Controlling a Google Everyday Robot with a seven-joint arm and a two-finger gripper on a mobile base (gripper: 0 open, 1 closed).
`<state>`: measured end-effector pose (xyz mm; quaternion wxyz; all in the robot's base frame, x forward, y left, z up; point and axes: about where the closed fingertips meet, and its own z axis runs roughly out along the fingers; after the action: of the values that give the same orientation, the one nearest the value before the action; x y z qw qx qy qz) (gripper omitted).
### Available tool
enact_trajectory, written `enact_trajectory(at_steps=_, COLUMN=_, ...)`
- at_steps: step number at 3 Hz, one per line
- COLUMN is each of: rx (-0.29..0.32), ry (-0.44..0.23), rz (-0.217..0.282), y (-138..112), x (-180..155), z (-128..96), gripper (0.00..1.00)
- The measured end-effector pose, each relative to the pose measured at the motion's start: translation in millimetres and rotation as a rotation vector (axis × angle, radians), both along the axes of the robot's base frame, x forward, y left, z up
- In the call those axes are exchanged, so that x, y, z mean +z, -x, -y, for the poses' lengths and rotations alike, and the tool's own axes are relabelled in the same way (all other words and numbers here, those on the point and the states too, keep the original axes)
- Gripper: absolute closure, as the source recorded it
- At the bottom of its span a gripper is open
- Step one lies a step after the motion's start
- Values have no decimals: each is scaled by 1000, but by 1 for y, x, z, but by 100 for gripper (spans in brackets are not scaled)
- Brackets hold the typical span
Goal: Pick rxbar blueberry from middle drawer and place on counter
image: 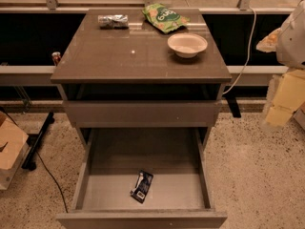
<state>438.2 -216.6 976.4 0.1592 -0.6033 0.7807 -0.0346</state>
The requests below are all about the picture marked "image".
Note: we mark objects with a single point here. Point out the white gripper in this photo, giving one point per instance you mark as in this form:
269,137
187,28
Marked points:
293,43

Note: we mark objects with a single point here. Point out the blue rxbar wrapper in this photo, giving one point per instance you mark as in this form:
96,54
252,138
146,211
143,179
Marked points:
142,186

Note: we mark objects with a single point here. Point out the grey drawer cabinet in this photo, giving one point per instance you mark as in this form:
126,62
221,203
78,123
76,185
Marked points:
135,64

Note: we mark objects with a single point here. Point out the open middle drawer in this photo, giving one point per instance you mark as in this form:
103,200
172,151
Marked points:
179,197

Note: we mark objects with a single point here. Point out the closed top drawer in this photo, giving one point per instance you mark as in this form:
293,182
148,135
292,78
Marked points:
126,114

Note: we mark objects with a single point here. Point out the box at right edge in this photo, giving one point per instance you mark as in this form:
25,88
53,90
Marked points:
299,116

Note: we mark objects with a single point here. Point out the white paper bowl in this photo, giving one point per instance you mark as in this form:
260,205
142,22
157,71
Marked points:
187,45

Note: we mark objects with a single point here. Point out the green snack bag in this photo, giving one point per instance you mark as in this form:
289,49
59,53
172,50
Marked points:
163,18

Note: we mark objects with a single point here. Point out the silver foil snack packet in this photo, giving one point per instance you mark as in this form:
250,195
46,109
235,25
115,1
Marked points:
113,21

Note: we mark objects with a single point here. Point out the small red can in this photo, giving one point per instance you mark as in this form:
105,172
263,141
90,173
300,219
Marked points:
56,57

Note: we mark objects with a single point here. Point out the black stand leg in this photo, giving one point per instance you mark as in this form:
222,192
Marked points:
34,142

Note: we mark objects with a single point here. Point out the cardboard box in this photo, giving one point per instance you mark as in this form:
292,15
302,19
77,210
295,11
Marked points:
13,147

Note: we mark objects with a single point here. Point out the black post behind cabinet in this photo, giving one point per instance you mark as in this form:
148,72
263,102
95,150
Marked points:
233,106

